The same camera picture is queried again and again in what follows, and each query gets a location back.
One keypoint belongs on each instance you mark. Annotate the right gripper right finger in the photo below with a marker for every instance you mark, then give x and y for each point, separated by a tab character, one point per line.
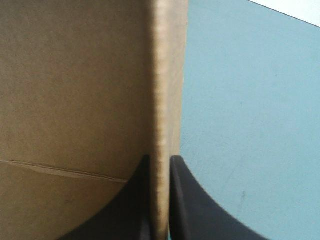
197	215

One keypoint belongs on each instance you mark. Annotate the brown cardboard box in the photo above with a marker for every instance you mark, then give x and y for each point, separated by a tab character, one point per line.
75	100

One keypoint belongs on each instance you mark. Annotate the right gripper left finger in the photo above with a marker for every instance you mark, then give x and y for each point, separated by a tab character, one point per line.
130	210

